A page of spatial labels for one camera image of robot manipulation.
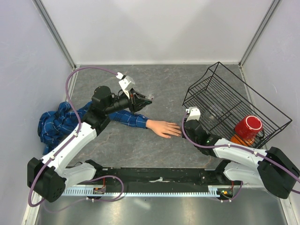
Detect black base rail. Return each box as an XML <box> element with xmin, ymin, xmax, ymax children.
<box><xmin>86</xmin><ymin>159</ymin><xmax>240</xmax><ymax>191</ymax></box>

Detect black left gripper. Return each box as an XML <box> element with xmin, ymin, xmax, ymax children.
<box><xmin>105</xmin><ymin>88</ymin><xmax>152</xmax><ymax>115</ymax></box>

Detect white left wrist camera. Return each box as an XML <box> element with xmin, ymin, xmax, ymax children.
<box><xmin>116</xmin><ymin>72</ymin><xmax>135</xmax><ymax>99</ymax></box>

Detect mannequin hand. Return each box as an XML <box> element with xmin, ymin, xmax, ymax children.
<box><xmin>146</xmin><ymin>120</ymin><xmax>181</xmax><ymax>138</ymax></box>

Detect clear glass cup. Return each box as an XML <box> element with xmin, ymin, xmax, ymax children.
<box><xmin>203</xmin><ymin>109</ymin><xmax>222</xmax><ymax>126</ymax></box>

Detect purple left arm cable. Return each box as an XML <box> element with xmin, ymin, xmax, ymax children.
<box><xmin>27</xmin><ymin>66</ymin><xmax>120</xmax><ymax>208</ymax></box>

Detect red mug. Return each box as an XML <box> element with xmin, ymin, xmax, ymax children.
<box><xmin>234</xmin><ymin>115</ymin><xmax>263</xmax><ymax>140</ymax></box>

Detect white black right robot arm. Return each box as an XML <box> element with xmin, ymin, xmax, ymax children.
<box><xmin>181</xmin><ymin>118</ymin><xmax>300</xmax><ymax>199</ymax></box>

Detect black wire rack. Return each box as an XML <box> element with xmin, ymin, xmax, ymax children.
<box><xmin>182</xmin><ymin>62</ymin><xmax>292</xmax><ymax>148</ymax></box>

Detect blue plaid shirt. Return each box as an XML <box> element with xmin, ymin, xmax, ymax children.
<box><xmin>37</xmin><ymin>101</ymin><xmax>148</xmax><ymax>155</ymax></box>

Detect white slotted cable duct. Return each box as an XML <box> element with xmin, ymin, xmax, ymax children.
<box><xmin>62</xmin><ymin>185</ymin><xmax>229</xmax><ymax>197</ymax></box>

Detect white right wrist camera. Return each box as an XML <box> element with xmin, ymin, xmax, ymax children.
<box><xmin>185</xmin><ymin>106</ymin><xmax>201</xmax><ymax>121</ymax></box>

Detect orange cup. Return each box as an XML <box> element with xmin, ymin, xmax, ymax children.
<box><xmin>230</xmin><ymin>135</ymin><xmax>255</xmax><ymax>146</ymax></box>

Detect glitter nail polish bottle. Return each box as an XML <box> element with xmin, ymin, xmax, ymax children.
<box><xmin>145</xmin><ymin>94</ymin><xmax>154</xmax><ymax>100</ymax></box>

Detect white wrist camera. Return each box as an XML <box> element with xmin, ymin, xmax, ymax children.
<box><xmin>185</xmin><ymin>106</ymin><xmax>201</xmax><ymax>121</ymax></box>
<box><xmin>116</xmin><ymin>72</ymin><xmax>135</xmax><ymax>99</ymax></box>

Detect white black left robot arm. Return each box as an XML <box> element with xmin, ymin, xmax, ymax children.
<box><xmin>27</xmin><ymin>86</ymin><xmax>153</xmax><ymax>207</ymax></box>

